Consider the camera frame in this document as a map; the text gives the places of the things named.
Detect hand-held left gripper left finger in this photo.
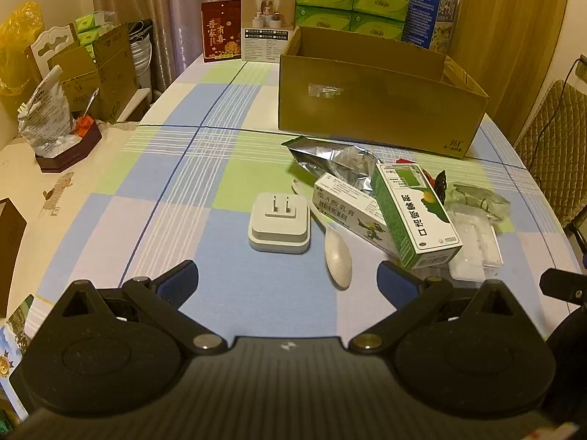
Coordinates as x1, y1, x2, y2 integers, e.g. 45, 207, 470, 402
59, 260, 229, 356

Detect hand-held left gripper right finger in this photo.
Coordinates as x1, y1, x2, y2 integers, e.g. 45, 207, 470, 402
349, 260, 517, 355

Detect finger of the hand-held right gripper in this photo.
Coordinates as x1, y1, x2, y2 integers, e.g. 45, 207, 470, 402
540, 266, 587, 305

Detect white plastic spoon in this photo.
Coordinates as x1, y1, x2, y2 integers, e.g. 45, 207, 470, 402
291, 179, 355, 290

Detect green and white medicine box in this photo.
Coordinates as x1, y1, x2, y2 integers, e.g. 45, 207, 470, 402
371, 162, 463, 270

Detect white ointment box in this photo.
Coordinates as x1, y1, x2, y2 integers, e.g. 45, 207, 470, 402
313, 172, 400, 257

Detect black hair clip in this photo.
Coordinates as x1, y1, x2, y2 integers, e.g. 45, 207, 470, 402
431, 170, 448, 203

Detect silver foil bag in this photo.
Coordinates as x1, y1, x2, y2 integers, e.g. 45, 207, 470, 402
281, 136, 382, 194

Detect brown cardboard box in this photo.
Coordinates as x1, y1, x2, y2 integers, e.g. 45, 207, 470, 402
278, 26, 490, 160

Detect checked cloth desktop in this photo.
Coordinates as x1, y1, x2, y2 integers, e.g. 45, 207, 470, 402
34, 55, 584, 377

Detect clear plastic tray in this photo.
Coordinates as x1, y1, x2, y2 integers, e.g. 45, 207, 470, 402
447, 204, 504, 281

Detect white plug adapter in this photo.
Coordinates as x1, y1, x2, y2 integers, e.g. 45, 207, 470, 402
248, 191, 311, 254

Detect quilted chair cushion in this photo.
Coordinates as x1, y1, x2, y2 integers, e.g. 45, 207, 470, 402
514, 79, 587, 239

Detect cream cloth side table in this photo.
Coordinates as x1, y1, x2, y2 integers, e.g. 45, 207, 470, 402
0, 119, 152, 331

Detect dark red wooden box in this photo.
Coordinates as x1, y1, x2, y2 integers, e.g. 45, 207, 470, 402
36, 121, 102, 174

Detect dark brown box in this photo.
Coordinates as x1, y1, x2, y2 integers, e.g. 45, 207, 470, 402
0, 198, 28, 318

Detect colourful leaflets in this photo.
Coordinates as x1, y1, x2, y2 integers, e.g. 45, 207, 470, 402
0, 293, 36, 428

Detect metal spoon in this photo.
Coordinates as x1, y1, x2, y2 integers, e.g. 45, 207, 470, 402
81, 88, 100, 120

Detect crumpled silver plastic bag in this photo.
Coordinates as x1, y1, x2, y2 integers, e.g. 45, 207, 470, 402
17, 65, 75, 157

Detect brown cardboard carton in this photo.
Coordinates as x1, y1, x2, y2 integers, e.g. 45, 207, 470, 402
91, 24, 139, 123
48, 46, 107, 116

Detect stack of white bowls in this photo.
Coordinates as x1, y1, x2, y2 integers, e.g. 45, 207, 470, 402
131, 37, 153, 91

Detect golden curtain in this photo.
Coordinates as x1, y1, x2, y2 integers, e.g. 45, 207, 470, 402
449, 0, 574, 147

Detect red greeting card box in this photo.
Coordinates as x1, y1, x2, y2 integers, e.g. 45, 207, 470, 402
201, 0, 243, 63

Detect black paper bag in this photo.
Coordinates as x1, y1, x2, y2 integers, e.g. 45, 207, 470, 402
126, 19, 155, 56

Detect white carved chair back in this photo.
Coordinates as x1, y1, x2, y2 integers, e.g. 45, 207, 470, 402
30, 23, 81, 84

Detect small green tissue packs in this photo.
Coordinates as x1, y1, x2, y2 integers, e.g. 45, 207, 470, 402
74, 11, 113, 52

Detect blue milk carton box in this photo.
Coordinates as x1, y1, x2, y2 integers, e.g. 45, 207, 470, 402
401, 0, 459, 54

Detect white product box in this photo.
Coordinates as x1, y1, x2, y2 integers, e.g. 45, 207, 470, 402
241, 0, 298, 63

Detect pink curtain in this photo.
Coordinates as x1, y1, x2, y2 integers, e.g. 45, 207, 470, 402
89, 0, 244, 97

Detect yellow plastic bag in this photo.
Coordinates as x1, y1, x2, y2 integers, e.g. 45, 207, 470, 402
0, 2, 45, 98

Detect black cable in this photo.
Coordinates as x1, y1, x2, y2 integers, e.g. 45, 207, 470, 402
526, 59, 579, 172

